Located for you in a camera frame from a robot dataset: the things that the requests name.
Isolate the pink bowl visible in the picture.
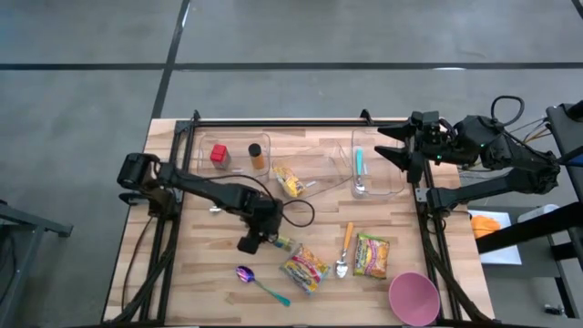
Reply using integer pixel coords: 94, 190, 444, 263
388, 272, 442, 327

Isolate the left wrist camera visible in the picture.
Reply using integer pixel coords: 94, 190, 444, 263
236, 231, 263, 255

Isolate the clear plastic cutlery bin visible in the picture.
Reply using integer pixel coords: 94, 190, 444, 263
350, 128, 406, 200

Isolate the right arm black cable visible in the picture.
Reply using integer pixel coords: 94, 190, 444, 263
490, 95, 526, 129

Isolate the yellow ramen noodle packet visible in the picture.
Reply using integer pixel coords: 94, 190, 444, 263
271, 165, 307, 199

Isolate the clear plastic ramen bin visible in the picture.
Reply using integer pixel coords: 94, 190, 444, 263
271, 138, 353, 201

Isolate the black equipment stand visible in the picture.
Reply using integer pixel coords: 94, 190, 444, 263
475, 98, 583, 320

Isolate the red lidded spice box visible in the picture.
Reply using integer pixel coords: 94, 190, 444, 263
209, 143, 232, 170

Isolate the teal handled spoon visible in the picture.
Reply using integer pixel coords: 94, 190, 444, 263
353, 147, 367, 193

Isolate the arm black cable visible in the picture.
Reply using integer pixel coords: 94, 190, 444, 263
204, 175, 316, 229
490, 95, 526, 129

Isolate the blue edged ramen packet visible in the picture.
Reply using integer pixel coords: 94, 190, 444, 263
279, 243, 331, 295

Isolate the black aluminium table frame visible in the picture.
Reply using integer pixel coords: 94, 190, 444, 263
107, 108, 496, 328

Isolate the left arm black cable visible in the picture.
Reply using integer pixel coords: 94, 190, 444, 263
204, 175, 316, 229

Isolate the dark grey metal rack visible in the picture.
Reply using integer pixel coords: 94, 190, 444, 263
0, 199, 74, 328

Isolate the orange cloth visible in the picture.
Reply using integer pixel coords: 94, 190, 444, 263
470, 214, 502, 240

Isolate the green lime chili ramen packet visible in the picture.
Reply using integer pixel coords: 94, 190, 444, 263
353, 231, 392, 281

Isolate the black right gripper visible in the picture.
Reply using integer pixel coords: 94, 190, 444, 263
373, 111, 456, 174

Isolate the clear plastic spice bin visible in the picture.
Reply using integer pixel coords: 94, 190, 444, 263
196, 131, 273, 179

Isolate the yellow and black cable bundle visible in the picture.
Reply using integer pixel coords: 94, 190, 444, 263
509, 117, 552, 147

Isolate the brown cable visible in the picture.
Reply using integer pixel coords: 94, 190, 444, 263
120, 216, 155, 312

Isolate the iridescent purple spoon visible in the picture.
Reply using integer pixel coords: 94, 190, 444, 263
234, 265, 292, 308

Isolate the white paper sheet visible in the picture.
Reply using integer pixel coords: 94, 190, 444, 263
467, 209, 524, 266

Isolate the white plastic container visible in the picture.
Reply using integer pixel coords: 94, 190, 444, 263
517, 203, 561, 224

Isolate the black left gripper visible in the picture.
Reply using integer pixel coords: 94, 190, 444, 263
245, 199, 285, 250

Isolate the orange spice bottle black lid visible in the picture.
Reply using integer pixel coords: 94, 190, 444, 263
247, 142, 267, 170

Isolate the orange handled spoon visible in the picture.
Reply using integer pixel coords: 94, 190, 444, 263
334, 221, 356, 279

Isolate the green spice jar black lid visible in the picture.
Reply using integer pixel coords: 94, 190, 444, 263
271, 234, 296, 252

